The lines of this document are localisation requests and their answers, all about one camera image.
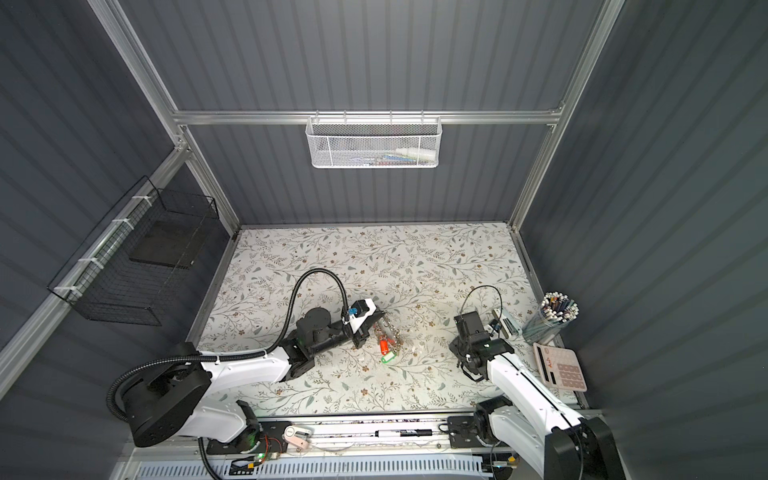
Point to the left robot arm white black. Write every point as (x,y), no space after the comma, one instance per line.
(181,398)

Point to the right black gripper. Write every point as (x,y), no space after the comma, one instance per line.
(455,344)

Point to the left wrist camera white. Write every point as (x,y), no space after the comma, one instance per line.
(363,314)

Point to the clear cup of pens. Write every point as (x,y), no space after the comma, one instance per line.
(555,311)

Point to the pink calculator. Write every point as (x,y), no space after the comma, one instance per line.
(559,368)

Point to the white wire mesh basket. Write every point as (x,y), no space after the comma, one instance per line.
(346,145)

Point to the black marker pen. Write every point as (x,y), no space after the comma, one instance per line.
(403,433)

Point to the large keyring with coloured keys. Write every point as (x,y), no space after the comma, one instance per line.
(388,339)

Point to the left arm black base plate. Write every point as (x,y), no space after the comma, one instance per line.
(266,438)

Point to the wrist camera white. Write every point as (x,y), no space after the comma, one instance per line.
(495,326)
(363,314)

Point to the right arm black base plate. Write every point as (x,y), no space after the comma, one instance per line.
(475,431)

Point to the white bottle in basket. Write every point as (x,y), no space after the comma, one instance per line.
(420,155)

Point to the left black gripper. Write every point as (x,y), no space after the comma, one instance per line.
(361,334)

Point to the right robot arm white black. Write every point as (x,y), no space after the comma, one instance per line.
(555,440)

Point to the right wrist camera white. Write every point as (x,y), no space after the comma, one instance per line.
(495,326)

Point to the black wire mesh basket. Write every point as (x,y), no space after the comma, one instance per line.
(135,269)

